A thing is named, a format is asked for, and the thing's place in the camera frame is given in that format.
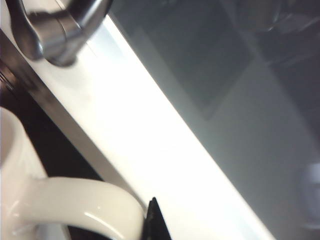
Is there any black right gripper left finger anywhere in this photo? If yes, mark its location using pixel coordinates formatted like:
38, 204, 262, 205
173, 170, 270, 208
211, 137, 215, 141
67, 225, 113, 240

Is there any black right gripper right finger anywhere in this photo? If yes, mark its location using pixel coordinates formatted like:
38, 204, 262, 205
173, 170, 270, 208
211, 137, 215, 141
143, 196, 172, 240

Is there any white Starbucks logo mug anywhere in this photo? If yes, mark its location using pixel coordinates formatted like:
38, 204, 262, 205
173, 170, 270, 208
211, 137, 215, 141
0, 106, 146, 240

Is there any steel faucet lever handle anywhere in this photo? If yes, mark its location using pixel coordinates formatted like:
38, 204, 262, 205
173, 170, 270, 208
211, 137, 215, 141
7, 0, 45, 61

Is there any steel gooseneck faucet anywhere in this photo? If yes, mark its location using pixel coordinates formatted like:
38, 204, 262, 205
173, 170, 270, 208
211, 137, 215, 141
22, 0, 114, 68

